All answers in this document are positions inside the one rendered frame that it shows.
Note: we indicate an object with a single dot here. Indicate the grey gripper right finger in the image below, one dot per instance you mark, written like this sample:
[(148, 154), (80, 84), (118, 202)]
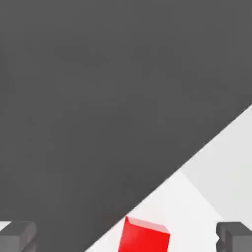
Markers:
[(234, 237)]

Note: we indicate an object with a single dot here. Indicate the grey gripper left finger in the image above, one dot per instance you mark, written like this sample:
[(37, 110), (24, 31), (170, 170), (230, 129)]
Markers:
[(17, 236)]

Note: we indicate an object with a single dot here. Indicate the small red cube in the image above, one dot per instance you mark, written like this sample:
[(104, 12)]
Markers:
[(144, 237)]

